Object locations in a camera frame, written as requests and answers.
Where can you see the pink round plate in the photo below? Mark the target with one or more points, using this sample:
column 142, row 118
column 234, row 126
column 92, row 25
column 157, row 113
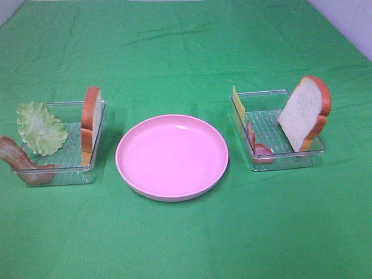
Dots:
column 172, row 158

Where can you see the clear plastic tray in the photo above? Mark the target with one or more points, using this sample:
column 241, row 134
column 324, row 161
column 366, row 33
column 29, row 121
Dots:
column 68, row 159
column 262, row 110

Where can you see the yellow cheese slice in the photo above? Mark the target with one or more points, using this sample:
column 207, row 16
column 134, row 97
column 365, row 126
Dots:
column 239, row 106

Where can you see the right clear plastic tray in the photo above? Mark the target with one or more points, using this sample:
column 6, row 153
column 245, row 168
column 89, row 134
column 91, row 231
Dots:
column 262, row 110

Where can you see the bread slice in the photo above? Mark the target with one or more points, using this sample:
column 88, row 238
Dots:
column 305, row 113
column 90, row 122

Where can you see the green lettuce leaf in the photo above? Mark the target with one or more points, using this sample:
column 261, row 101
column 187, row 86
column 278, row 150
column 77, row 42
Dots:
column 41, row 130

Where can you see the bacon strip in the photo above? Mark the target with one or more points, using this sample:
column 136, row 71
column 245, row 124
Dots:
column 258, row 149
column 12, row 154

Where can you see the left clear plastic tray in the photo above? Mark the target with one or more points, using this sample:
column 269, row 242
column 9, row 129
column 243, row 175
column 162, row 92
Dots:
column 68, row 159

